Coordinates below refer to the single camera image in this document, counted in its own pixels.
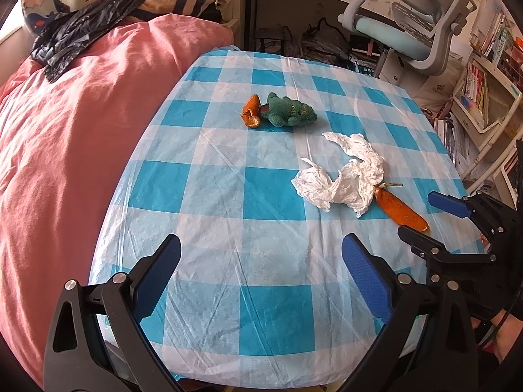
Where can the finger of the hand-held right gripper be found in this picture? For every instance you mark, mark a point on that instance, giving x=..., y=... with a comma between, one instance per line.
x=457, y=258
x=447, y=204

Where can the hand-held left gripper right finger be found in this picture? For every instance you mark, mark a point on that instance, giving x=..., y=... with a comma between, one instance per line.
x=365, y=277

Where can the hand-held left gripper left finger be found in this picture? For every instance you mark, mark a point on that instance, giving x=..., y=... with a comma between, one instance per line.
x=157, y=277

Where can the long orange peel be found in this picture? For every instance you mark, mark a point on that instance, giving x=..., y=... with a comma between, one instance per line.
x=400, y=210

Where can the large white tissue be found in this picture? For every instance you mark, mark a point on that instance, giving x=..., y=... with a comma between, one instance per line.
x=363, y=171

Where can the small white tissue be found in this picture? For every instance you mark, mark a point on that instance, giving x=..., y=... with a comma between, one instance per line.
x=314, y=183

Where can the green plush toy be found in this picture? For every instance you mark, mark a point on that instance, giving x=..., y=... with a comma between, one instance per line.
x=290, y=110

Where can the curled orange peel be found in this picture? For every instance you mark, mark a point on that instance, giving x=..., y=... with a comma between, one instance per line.
x=251, y=114

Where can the person's right hand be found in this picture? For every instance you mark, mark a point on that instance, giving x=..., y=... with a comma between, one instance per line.
x=517, y=335

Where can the white book rack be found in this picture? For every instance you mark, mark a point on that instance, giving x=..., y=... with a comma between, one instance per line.
x=494, y=114

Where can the blue white checkered tablecloth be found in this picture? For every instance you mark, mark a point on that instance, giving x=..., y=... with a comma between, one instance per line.
x=253, y=220

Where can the white cloth bag with logo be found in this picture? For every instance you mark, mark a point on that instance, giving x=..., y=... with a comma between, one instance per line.
x=439, y=88

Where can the row of books in rack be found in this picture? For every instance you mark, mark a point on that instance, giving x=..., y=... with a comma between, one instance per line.
x=476, y=90

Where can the pink duvet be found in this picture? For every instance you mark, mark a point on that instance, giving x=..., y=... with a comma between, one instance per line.
x=81, y=151

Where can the row of tall upright books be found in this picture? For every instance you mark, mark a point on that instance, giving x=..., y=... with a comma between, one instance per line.
x=496, y=36

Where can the grey blue desk chair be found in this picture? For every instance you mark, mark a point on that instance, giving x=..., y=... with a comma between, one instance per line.
x=392, y=28

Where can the black metal stool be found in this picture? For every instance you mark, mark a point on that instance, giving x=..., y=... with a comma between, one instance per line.
x=273, y=34

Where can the black puffer jacket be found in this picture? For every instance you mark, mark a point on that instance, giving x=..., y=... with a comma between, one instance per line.
x=81, y=28

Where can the tan navy striped blanket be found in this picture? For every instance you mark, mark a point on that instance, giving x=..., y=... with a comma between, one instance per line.
x=184, y=4

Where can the blue whale print decoration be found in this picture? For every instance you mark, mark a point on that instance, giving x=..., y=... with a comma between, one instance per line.
x=45, y=14

